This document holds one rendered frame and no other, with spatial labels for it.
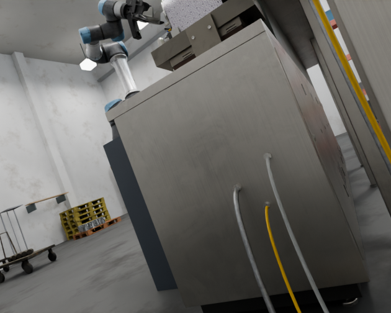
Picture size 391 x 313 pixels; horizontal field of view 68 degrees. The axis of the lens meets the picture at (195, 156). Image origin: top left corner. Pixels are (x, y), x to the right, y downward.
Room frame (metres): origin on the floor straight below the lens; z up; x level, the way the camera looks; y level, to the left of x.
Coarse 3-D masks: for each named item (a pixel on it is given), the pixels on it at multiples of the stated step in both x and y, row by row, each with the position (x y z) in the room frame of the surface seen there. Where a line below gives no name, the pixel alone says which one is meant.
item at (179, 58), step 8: (232, 24) 0.92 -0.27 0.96; (240, 24) 0.91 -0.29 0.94; (224, 32) 0.94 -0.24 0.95; (232, 32) 0.93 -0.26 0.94; (192, 48) 0.99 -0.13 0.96; (176, 56) 1.02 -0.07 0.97; (184, 56) 1.01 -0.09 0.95; (192, 56) 1.00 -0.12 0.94; (176, 64) 1.03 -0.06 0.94; (184, 64) 1.02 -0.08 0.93
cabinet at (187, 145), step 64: (256, 64) 0.84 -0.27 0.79; (128, 128) 1.07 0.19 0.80; (192, 128) 0.96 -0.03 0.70; (256, 128) 0.87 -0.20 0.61; (320, 128) 1.35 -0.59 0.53; (192, 192) 1.00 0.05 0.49; (256, 192) 0.91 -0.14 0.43; (320, 192) 0.83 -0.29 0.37; (192, 256) 1.05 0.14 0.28; (256, 256) 0.94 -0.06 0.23; (320, 256) 0.86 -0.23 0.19
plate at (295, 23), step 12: (264, 0) 1.23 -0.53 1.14; (276, 0) 1.27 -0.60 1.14; (288, 0) 1.32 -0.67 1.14; (276, 12) 1.40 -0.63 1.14; (288, 12) 1.45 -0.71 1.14; (300, 12) 1.51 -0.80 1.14; (288, 24) 1.61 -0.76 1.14; (300, 24) 1.68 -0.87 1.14; (288, 36) 1.80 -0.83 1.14; (300, 36) 1.90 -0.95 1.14; (312, 36) 2.00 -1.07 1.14; (300, 48) 2.19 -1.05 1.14; (312, 48) 2.32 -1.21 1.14; (312, 60) 2.75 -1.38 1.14
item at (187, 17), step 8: (200, 0) 1.14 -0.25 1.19; (208, 0) 1.13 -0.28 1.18; (216, 0) 1.11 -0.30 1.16; (192, 8) 1.16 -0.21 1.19; (200, 8) 1.14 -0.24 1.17; (208, 8) 1.13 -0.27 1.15; (176, 16) 1.19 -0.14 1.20; (184, 16) 1.18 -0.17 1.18; (192, 16) 1.16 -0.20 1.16; (200, 16) 1.15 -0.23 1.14; (176, 24) 1.20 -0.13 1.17; (184, 24) 1.18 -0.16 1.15
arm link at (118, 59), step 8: (104, 48) 1.76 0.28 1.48; (112, 48) 1.77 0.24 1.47; (120, 48) 1.79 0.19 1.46; (104, 56) 1.77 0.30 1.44; (112, 56) 1.77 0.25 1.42; (120, 56) 1.78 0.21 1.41; (112, 64) 1.81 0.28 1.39; (120, 64) 1.77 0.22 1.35; (120, 72) 1.76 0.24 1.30; (128, 72) 1.77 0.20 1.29; (120, 80) 1.77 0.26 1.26; (128, 80) 1.75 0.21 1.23; (128, 88) 1.73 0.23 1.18; (136, 88) 1.75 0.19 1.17; (128, 96) 1.71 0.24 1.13
